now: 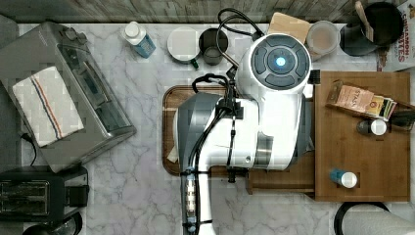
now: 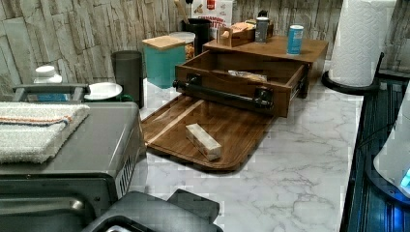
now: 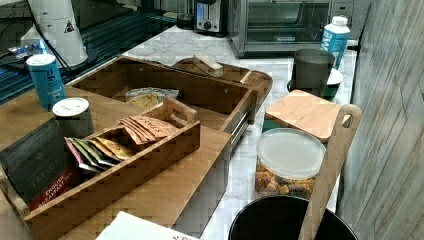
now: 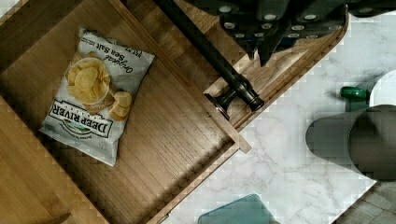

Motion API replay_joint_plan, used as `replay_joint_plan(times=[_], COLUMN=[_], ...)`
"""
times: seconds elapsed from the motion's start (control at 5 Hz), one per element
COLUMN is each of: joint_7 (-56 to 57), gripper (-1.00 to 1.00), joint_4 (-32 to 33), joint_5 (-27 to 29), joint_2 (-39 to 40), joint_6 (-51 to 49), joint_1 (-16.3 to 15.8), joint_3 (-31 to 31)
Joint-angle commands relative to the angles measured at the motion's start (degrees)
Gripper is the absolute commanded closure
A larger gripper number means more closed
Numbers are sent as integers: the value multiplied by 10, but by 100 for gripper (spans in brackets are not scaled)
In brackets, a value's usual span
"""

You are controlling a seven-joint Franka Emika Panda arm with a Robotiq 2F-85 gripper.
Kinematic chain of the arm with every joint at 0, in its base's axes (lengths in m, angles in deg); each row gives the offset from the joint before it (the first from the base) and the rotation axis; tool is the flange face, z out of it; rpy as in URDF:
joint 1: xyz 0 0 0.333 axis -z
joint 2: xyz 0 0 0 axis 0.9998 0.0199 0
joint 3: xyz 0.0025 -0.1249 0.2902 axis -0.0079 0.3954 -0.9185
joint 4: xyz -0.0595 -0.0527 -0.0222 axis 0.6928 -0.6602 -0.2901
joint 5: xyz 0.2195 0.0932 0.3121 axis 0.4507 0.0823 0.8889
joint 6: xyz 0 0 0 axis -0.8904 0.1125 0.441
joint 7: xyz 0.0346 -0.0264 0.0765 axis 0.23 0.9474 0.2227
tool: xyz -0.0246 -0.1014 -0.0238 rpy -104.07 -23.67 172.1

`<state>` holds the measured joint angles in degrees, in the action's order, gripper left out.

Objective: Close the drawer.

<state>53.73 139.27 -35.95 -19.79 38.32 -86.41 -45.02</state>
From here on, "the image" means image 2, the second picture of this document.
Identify wrapped butter stick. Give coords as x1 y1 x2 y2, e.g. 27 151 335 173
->
186 124 221 160

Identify black paper towel holder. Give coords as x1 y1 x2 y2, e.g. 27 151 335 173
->
321 52 385 96

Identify grey rack with blue box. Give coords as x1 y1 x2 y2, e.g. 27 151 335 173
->
13 83 91 102

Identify blue can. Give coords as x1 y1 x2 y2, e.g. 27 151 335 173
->
286 25 304 55

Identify white folded towel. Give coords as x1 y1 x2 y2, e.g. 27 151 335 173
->
0 101 91 163

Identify cinnamon cereal box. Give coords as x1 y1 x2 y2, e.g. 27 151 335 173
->
191 0 235 39

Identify white plate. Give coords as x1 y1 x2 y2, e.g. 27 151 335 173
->
84 82 123 101

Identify wooden cutting board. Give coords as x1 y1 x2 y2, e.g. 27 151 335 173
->
142 95 274 171

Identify paper towel roll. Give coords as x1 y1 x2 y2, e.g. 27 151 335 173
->
329 0 396 87

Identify glass jar with snacks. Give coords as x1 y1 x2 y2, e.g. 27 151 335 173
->
169 32 195 60

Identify teal canister with wooden lid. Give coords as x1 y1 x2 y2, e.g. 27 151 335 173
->
142 36 186 89

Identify dark grey cup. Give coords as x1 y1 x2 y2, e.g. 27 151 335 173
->
110 50 144 108

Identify grey toaster oven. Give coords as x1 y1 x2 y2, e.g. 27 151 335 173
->
1 101 145 232

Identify plastic packet in drawer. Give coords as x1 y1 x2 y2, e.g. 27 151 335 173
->
228 71 267 82

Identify small wooden organizer box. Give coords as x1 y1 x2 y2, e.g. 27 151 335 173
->
217 22 256 47

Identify white appliance with blue light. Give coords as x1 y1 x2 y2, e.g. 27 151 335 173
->
373 86 410 197

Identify grey can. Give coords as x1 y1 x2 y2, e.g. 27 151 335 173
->
255 16 270 43

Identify wooden drawer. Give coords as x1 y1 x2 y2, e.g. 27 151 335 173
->
173 50 308 117

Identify black utensil holder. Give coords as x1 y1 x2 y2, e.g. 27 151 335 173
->
180 18 211 55

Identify wooden drawer cabinet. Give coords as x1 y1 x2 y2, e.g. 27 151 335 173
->
203 36 329 99

